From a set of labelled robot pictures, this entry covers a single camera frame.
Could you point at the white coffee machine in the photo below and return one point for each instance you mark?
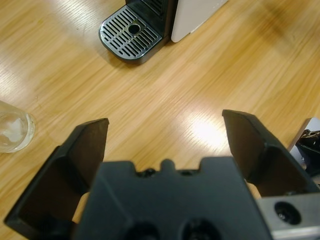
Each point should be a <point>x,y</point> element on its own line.
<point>195,17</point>

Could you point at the metal drip tray grille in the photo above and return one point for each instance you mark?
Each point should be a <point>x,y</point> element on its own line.
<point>130,35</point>

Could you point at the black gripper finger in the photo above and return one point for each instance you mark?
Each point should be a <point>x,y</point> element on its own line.
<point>262,165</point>
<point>50,187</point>

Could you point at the clear drinking glass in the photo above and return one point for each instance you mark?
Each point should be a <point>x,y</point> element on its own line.
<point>12,130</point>

